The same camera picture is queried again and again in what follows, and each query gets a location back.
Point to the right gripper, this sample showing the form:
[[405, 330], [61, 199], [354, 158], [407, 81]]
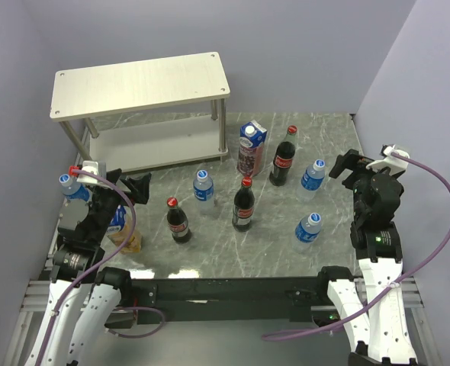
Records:
[[357, 163]]

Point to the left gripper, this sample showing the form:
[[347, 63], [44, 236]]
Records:
[[141, 186]]

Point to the cola bottle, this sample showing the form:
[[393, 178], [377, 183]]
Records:
[[283, 157], [177, 222], [243, 206]]

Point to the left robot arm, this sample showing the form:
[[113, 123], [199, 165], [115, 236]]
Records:
[[82, 294]]

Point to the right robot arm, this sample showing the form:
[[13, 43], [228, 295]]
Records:
[[377, 329]]

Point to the white two-tier shelf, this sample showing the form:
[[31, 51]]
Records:
[[79, 95]]

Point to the water bottle right back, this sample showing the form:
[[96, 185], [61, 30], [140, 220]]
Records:
[[311, 180]]

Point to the water bottle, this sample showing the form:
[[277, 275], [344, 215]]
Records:
[[311, 180], [72, 189], [307, 231], [203, 186]]

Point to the orange juice carton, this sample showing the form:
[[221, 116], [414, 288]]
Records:
[[119, 229]]

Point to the water bottle far left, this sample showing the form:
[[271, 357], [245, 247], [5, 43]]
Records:
[[72, 189]]

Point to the water bottle right front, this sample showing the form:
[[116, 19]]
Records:
[[307, 231]]

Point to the water bottle centre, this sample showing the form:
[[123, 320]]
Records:
[[203, 186]]

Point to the grape juice carton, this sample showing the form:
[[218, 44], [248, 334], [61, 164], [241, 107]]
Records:
[[252, 140]]

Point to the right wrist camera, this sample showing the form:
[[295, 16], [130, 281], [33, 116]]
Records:
[[395, 164]]

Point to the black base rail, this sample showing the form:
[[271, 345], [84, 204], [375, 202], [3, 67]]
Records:
[[296, 299]]

